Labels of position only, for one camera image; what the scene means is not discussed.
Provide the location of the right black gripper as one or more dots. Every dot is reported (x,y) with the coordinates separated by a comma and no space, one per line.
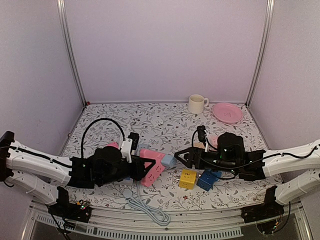
(192,155)

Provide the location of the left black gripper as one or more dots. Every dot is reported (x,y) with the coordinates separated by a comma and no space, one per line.
(138,163)

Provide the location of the pink power strip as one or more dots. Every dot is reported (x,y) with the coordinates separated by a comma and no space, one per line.
(156,170)

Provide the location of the yellow cube socket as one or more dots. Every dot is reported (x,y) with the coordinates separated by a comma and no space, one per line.
(187,179)

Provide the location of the small light blue adapter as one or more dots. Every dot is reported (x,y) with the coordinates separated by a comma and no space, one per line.
(168,161)

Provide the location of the dark blue cube socket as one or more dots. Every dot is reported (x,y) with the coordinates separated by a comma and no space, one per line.
(207,179)

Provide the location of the pink cube socket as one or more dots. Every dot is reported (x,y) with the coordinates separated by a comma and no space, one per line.
(213,140)

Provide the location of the pink plug adapter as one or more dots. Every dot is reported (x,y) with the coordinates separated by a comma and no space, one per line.
(113,144)

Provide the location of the light blue power strip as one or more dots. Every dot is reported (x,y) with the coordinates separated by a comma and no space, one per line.
(147,202)

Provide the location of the beige cube socket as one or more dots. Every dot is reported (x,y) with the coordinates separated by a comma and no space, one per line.
(199,145)

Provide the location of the white power strip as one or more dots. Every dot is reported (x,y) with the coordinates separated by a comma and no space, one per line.
(128,130)

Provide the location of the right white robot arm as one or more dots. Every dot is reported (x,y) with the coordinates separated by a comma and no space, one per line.
(305,157)

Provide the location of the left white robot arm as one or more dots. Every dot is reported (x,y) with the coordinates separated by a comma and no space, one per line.
(44,175)

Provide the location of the cream ceramic mug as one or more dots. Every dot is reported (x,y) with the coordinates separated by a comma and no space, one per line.
(197,103)

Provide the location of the pink plate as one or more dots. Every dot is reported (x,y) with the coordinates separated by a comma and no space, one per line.
(227,112)

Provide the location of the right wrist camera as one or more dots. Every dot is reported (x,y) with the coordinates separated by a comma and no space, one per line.
(202,137)

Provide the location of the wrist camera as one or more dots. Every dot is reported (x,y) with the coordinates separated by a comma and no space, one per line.
(128,145)
(202,137)

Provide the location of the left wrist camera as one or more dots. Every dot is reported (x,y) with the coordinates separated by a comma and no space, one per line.
(128,145)

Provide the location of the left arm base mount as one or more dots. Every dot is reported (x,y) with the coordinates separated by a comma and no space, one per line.
(79,211)

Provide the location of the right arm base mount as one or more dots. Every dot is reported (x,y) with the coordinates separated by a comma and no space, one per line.
(268,209)

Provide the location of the front aluminium rail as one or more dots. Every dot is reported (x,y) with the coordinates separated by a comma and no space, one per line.
(133,224)

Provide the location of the right aluminium frame post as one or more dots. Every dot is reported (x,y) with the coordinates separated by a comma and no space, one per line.
(262,50)

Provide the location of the aluminium frame post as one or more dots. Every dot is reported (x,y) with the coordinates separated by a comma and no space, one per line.
(61,7)
(262,50)

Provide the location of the left aluminium frame post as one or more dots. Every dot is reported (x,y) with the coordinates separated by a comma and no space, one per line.
(61,7)

